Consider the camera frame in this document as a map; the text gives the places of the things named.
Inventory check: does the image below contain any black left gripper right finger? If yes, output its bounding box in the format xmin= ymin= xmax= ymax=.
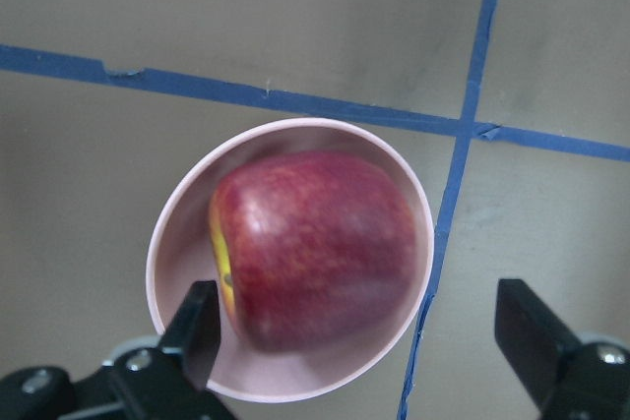
xmin=494 ymin=278 xmax=582 ymax=408

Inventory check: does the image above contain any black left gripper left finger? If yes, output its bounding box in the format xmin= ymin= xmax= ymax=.
xmin=157 ymin=280 xmax=220 ymax=390

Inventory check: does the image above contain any pink bowl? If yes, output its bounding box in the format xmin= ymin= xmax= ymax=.
xmin=146 ymin=118 xmax=434 ymax=403

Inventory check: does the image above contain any red apple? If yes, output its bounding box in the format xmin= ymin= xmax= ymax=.
xmin=209 ymin=150 xmax=418 ymax=352

